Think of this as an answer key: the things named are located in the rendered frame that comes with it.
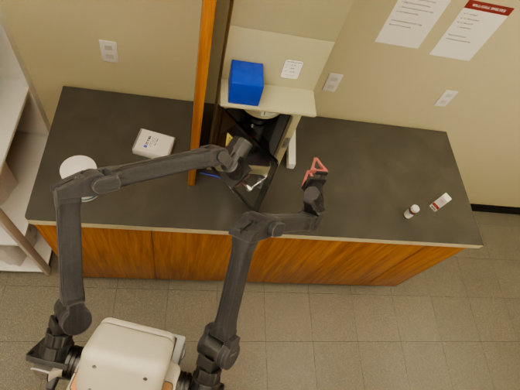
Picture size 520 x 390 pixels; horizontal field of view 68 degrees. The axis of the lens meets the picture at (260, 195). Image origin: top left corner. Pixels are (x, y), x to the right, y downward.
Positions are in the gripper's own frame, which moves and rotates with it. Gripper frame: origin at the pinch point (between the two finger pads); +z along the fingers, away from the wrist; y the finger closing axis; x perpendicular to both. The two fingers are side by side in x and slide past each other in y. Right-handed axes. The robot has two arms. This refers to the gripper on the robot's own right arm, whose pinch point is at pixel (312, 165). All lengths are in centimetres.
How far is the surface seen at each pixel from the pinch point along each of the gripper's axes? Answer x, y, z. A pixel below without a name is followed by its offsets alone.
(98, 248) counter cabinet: 89, -62, -16
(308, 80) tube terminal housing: 10.7, 33.4, 12.4
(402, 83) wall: -53, -2, 54
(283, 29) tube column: 24, 51, 13
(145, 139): 69, -23, 22
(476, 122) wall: -111, -24, 53
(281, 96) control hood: 19.4, 29.7, 7.5
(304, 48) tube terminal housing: 16, 46, 13
